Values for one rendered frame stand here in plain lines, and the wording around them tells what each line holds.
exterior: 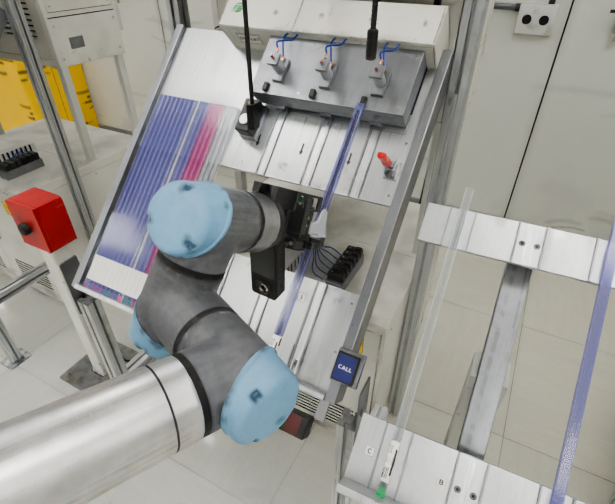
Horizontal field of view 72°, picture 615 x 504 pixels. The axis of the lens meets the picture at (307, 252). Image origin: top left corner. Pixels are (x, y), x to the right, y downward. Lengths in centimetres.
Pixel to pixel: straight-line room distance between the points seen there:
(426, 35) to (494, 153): 172
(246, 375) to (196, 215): 15
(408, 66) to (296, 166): 29
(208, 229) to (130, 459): 19
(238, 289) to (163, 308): 47
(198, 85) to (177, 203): 76
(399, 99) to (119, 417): 71
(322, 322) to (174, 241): 47
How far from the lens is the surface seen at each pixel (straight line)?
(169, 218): 42
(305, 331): 84
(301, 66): 96
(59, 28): 199
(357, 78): 90
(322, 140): 93
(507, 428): 178
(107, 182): 216
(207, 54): 119
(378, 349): 115
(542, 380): 198
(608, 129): 252
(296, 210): 59
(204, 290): 45
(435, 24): 91
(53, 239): 150
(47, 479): 35
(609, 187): 263
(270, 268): 59
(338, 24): 97
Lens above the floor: 139
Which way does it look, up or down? 36 degrees down
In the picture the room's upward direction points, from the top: straight up
